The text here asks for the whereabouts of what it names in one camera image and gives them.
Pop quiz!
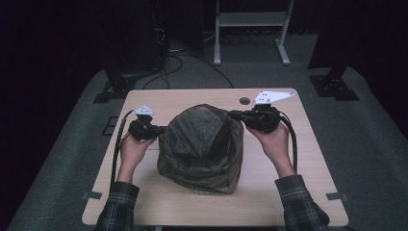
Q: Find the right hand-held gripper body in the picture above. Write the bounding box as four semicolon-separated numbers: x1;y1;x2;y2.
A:
239;90;295;133

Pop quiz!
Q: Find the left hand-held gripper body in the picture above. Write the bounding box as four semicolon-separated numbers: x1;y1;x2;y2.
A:
128;105;160;142

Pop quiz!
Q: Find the black plastic garbage bag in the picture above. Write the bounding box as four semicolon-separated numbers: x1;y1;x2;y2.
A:
156;103;245;195

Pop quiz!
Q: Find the person's left hand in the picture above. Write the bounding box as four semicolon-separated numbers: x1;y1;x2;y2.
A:
118;133;158;167

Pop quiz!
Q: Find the person's right hand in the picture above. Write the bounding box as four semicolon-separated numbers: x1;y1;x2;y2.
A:
245;121;292;165

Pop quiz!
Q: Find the dark square floor box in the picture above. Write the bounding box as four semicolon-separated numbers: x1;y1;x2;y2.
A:
101;115;119;137

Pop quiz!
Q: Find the black metal stand base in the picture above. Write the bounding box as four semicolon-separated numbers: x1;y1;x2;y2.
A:
308;65;360;102
92;61;139;104

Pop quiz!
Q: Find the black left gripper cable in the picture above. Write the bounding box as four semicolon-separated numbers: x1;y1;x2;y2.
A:
109;109;136;193

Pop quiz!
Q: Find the long black floor cable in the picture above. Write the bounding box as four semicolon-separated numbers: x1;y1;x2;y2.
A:
166;52;235;90

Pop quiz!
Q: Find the looped black floor cable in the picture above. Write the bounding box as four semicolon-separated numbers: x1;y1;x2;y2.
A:
142;55;185;90

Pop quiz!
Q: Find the white metal stand frame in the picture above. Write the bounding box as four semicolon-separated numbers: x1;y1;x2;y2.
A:
214;0;295;66

